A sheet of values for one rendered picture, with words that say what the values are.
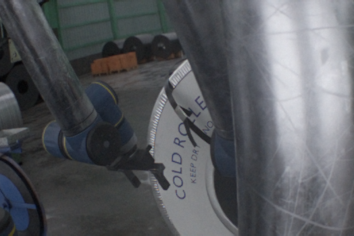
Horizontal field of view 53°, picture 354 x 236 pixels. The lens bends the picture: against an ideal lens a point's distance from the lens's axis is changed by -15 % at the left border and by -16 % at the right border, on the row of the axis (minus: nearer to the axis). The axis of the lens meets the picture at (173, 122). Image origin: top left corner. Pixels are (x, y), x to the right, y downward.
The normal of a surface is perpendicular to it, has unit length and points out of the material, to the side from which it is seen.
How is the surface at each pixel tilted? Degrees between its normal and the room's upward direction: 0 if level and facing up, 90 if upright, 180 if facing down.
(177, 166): 90
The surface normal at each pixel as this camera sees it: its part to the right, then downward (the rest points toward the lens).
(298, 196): -0.50, 0.11
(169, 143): -0.58, 0.28
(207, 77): -0.55, 0.60
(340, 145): -0.07, 0.07
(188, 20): -0.37, 0.60
